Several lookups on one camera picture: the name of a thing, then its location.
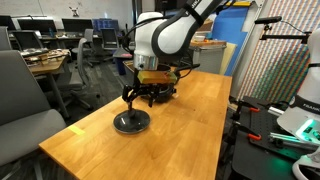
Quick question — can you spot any multicolour patterned wall panel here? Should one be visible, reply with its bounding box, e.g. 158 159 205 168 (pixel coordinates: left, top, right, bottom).
235 0 320 105

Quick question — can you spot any yellow cardboard sheet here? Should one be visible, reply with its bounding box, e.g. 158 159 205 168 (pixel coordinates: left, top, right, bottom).
218 42 238 76

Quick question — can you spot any grey mesh office chair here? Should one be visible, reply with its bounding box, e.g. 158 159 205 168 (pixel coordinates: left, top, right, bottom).
68 37 101 112

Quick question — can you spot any black computer monitor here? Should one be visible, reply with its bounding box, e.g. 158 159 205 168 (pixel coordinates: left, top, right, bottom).
61 18 94 34
92 18 120 33
17 18 58 35

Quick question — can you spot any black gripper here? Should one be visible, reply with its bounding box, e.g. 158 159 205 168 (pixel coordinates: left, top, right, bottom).
121 81 168 116

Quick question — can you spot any black electric hot plate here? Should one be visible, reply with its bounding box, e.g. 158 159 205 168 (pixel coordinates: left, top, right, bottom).
139 84 177 104

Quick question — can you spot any yellow sticky note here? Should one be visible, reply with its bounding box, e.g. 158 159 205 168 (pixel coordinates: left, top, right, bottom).
67 124 86 137

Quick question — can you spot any aluminium extrusion bar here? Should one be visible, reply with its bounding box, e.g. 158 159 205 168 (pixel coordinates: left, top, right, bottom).
268 131 320 149
267 105 292 117

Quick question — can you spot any grey padded office chair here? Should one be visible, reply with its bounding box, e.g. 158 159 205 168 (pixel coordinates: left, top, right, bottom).
0 49 68 168

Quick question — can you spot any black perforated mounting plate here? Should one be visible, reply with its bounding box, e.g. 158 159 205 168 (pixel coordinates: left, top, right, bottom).
230 95 320 180

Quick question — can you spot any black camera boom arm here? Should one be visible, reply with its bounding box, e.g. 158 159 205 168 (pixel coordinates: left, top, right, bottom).
254 15 317 46

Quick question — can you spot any cluttered wooden office table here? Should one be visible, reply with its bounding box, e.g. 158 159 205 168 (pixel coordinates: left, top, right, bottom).
23 48 72 121

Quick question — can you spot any orange handled clamp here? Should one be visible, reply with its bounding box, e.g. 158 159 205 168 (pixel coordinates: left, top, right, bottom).
228 120 263 142
229 99 262 122

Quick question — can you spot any glass pot lid black knob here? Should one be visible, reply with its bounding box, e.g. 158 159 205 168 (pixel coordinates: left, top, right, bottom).
112 107 152 136

